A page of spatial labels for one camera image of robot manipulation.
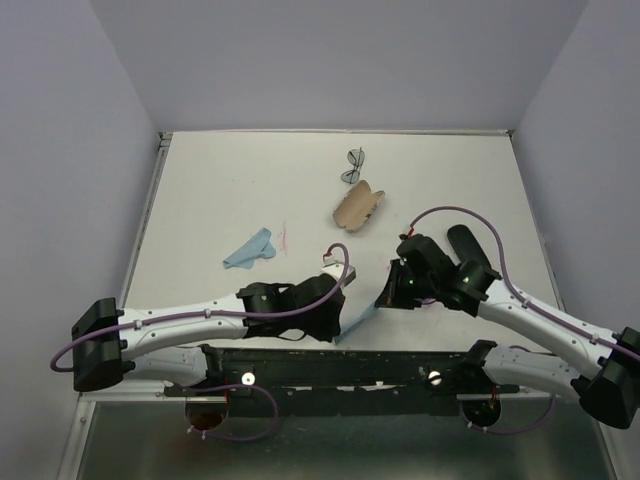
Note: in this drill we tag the black closed glasses case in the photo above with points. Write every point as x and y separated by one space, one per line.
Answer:
473 260

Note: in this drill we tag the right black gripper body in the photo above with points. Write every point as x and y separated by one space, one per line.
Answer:
405 290

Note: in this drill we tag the aluminium frame rail front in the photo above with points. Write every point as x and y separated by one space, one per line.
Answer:
146 437

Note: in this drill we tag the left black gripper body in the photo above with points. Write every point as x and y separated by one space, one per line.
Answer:
319 327

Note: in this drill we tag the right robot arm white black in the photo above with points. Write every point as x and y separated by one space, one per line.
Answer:
592 365

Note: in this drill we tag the aluminium frame rail left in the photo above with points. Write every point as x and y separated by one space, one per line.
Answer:
165 140

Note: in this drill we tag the marbled glasses case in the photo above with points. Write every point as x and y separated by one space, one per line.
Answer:
357 206

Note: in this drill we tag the blue cleaning cloth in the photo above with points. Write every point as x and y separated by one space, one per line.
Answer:
258 247
352 325

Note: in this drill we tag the aluminium frame rail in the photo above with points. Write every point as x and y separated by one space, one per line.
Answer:
146 437
165 140

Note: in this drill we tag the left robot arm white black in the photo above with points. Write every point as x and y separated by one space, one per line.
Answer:
108 342

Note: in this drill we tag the dark wire-frame sunglasses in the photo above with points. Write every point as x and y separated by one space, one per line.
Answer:
356 158

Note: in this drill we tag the black mounting base rail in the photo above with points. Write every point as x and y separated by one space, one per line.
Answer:
326 383

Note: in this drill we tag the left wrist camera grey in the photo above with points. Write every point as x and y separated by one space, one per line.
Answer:
341 273

